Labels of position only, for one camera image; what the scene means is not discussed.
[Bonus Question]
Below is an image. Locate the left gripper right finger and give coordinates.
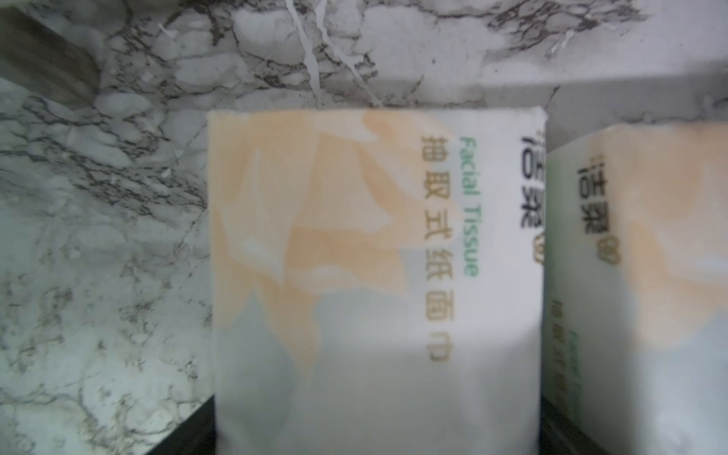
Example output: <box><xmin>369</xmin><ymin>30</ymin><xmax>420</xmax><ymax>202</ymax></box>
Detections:
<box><xmin>540</xmin><ymin>398</ymin><xmax>607</xmax><ymax>455</ymax></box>

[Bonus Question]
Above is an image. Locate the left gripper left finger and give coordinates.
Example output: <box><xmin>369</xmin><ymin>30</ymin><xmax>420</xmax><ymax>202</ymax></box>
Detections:
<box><xmin>148</xmin><ymin>396</ymin><xmax>216</xmax><ymax>455</ymax></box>

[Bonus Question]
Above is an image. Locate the white tissue pack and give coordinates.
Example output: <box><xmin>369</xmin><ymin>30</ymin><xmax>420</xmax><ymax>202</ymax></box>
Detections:
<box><xmin>542</xmin><ymin>122</ymin><xmax>727</xmax><ymax>454</ymax></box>
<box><xmin>208</xmin><ymin>107</ymin><xmax>547</xmax><ymax>454</ymax></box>

